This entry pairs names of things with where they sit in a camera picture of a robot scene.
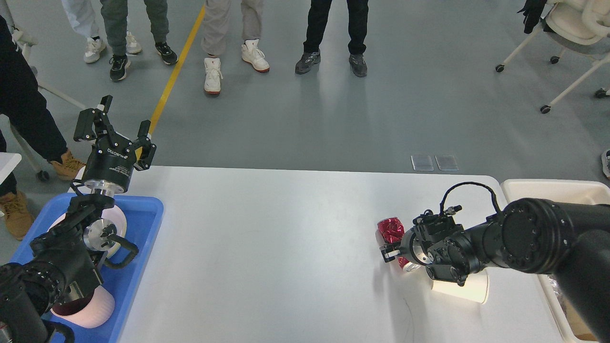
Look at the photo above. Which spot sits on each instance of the red foil wrapper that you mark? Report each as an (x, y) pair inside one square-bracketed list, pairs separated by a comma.
[(389, 233)]

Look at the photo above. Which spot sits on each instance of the clear floor plate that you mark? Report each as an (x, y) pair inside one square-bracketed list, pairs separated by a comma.
[(447, 162), (423, 163)]

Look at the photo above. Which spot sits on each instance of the person with tan boots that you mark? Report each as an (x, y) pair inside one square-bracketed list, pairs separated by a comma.
[(26, 109)]

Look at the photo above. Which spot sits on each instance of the person in white trousers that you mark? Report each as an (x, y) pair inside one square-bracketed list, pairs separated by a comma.
[(80, 14)]

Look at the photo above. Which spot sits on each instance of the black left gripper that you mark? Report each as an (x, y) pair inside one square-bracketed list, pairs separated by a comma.
[(110, 166)]

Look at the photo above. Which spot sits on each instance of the silver foil wrapper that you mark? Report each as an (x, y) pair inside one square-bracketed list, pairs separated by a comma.
[(555, 286)]

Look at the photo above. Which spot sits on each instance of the blue plastic tray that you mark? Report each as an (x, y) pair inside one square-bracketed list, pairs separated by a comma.
[(143, 219)]

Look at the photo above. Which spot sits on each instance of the white rolling chair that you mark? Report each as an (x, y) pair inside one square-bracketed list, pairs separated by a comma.
[(579, 26)]

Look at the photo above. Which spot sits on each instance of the left clear floor plate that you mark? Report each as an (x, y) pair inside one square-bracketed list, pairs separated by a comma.
[(423, 163)]

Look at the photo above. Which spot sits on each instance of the white paper cup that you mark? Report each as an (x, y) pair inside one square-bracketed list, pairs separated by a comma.
[(475, 289)]

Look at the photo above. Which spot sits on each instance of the brown paper bag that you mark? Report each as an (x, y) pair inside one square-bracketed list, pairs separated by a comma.
[(579, 328)]

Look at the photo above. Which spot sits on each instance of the white plastic bin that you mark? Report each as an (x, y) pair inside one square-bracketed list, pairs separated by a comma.
[(567, 191)]

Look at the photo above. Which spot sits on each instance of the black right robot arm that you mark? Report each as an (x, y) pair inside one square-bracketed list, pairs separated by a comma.
[(530, 235)]

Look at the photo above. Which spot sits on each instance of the right clear floor plate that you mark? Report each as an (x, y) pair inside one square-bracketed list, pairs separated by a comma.
[(447, 162)]

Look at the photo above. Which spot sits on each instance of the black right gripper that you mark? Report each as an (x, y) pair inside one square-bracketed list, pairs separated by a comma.
[(410, 248)]

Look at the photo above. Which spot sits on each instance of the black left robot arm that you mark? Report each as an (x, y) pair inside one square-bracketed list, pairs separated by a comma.
[(67, 259)]

